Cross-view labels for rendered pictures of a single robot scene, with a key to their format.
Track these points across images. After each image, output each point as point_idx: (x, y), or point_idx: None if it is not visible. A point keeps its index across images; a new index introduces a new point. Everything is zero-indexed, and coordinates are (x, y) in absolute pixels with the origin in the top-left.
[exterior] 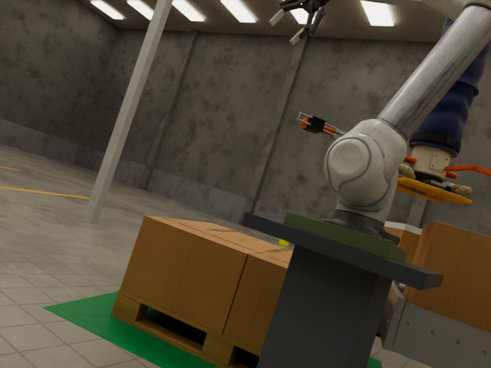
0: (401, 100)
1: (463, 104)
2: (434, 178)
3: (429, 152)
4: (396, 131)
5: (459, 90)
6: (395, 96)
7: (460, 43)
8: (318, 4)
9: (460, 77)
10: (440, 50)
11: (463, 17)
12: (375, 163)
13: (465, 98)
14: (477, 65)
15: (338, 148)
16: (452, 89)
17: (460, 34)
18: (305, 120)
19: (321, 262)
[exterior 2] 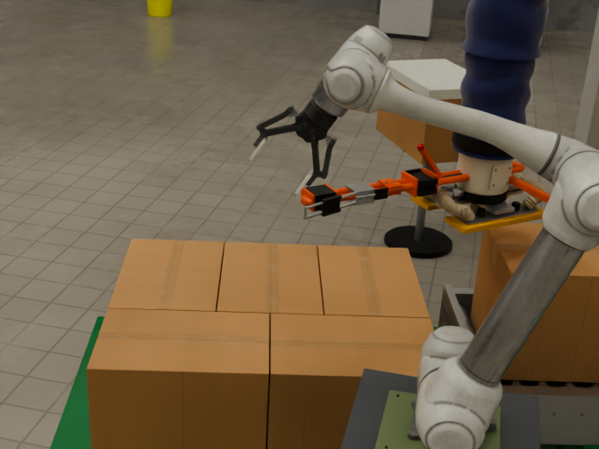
0: (490, 354)
1: (523, 89)
2: (496, 199)
3: (485, 166)
4: (490, 385)
5: (515, 70)
6: (482, 344)
7: (547, 289)
8: (323, 133)
9: (516, 53)
10: (525, 297)
11: (546, 253)
12: (479, 440)
13: (524, 77)
14: (537, 26)
15: (438, 436)
16: (506, 71)
17: (545, 279)
18: (309, 201)
19: None
